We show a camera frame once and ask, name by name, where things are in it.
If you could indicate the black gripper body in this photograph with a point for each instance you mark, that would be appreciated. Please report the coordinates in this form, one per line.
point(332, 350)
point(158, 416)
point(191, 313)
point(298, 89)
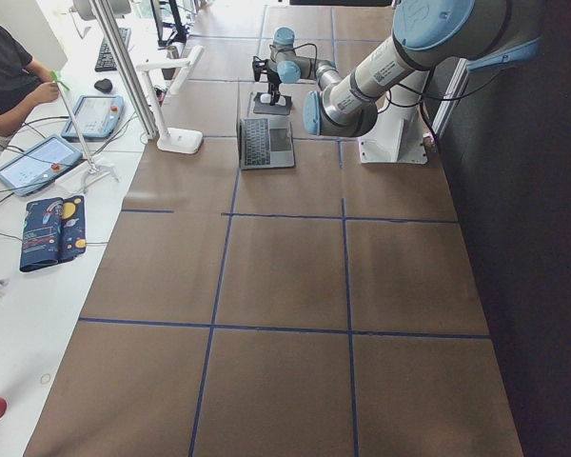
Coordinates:
point(273, 85)

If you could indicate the black mouse pad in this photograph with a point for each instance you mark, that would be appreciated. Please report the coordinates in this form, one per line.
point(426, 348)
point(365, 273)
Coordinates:
point(262, 104)

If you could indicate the grey laptop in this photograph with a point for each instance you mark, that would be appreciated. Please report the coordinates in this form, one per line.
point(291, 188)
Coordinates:
point(265, 143)

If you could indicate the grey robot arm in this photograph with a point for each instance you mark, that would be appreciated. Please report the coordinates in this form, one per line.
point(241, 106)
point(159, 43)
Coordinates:
point(285, 66)
point(489, 35)

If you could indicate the white desk lamp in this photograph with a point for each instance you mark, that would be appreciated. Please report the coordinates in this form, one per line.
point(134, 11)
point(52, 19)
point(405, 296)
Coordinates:
point(172, 138)

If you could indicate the black mouse on desk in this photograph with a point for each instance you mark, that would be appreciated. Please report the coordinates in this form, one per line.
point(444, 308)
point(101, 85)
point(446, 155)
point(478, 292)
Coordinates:
point(103, 85)

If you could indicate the blue teach pendant far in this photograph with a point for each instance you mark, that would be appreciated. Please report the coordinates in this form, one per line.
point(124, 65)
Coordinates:
point(98, 115)

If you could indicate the blue teach pendant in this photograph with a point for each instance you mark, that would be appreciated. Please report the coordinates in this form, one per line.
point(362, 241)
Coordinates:
point(98, 115)
point(39, 166)

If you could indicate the thin metal stand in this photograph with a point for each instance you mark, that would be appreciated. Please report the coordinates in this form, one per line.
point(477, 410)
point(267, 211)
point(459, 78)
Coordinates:
point(94, 172)

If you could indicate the blue teach pendant near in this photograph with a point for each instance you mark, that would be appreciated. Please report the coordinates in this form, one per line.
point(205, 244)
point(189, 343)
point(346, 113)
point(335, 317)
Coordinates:
point(39, 166)

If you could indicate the navy space pattern pouch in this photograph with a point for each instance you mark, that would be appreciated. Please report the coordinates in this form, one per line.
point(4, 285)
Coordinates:
point(54, 232)

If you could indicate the person in black shirt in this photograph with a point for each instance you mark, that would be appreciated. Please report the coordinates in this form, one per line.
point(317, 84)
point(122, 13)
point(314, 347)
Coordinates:
point(24, 84)

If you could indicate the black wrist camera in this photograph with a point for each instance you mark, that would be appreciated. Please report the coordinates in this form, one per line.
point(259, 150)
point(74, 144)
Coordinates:
point(259, 67)

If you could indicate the aluminium frame post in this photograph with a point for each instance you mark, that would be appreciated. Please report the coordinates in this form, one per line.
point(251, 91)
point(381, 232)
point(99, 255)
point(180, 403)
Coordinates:
point(104, 16)

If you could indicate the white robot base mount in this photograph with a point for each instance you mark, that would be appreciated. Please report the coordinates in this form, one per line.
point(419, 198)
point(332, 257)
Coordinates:
point(397, 136)

